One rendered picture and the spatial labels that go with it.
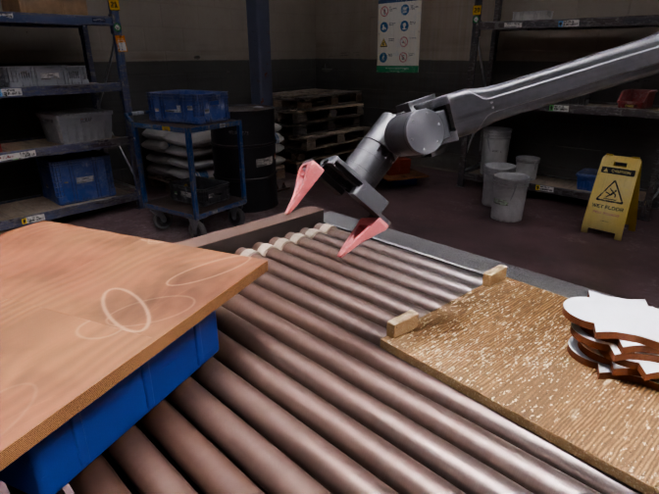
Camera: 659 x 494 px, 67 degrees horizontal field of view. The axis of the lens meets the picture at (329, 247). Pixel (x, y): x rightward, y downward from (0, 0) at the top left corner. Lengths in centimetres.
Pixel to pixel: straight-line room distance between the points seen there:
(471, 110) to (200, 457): 57
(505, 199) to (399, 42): 279
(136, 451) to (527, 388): 49
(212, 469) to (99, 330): 21
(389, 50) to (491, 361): 593
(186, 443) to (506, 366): 43
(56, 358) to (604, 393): 66
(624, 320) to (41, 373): 71
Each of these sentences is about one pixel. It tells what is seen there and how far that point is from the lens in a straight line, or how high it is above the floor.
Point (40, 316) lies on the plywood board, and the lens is 71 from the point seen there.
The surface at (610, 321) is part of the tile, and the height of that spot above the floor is 101.
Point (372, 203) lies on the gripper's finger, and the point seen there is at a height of 115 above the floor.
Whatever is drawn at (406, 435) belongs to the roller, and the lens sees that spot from 64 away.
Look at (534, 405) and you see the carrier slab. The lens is 69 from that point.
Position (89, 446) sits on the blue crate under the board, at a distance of 63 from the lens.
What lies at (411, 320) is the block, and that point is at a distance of 78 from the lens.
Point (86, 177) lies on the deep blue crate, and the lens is 475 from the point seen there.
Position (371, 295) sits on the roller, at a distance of 94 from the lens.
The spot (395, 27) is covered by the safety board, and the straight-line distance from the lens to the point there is 649.
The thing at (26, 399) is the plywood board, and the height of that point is 104.
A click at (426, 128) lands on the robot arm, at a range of 65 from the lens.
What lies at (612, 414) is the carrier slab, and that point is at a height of 94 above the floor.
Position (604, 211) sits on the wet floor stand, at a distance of 436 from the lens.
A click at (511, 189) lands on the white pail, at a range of 436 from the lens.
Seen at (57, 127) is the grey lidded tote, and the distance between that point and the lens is 464.
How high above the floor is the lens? 134
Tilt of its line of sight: 22 degrees down
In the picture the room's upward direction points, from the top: straight up
